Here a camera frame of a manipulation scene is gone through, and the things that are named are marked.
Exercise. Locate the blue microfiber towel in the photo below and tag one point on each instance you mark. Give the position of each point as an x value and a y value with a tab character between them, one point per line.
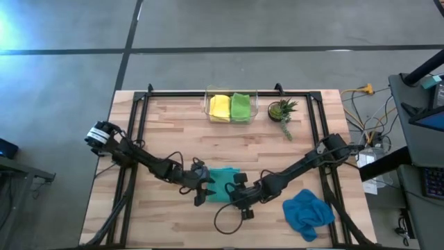
305	215

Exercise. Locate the grey desk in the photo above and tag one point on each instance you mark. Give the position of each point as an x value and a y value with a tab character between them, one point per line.
426	222
416	146

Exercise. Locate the teal microfiber towel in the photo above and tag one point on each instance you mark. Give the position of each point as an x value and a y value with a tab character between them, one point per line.
222	184

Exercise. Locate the teal box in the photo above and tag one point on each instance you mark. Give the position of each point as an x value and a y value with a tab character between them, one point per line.
431	82

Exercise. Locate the yellow power plug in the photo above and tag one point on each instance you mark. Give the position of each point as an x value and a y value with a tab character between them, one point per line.
368	89

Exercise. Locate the white box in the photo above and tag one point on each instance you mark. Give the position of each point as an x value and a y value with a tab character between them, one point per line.
367	161

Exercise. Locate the yellow microfiber towel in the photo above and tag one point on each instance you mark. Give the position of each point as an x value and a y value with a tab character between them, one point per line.
219	107

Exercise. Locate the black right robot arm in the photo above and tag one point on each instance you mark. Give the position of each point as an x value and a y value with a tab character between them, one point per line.
305	163

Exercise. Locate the dark side table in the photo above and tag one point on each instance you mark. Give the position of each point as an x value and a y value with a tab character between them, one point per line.
21	170

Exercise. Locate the blue-lit device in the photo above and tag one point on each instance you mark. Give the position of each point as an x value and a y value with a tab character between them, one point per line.
7	149

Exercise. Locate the black keyboard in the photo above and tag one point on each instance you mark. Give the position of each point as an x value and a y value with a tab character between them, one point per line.
435	184

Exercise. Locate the black desk crossbar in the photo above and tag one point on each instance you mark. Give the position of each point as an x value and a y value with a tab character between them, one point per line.
385	165

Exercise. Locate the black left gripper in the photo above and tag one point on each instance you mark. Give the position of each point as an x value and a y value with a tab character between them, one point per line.
192	177

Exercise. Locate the potted succulent plant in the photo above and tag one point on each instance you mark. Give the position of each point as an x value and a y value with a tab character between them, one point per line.
276	112

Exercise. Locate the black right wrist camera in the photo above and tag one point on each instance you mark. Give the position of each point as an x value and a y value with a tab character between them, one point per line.
247	214

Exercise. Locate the green microfiber towel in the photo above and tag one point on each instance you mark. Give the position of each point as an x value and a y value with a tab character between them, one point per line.
240	107

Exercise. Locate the clear plastic bin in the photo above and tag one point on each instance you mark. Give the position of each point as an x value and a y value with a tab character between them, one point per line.
254	111

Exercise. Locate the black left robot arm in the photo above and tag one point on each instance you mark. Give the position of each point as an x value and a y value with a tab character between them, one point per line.
138	158

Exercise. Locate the black pole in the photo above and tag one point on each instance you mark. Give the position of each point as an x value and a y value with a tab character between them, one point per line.
425	69

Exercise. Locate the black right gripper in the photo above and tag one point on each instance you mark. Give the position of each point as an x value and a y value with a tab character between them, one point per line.
248	192

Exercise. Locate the laptop with blue screen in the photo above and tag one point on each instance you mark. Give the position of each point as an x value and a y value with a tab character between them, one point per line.
433	122

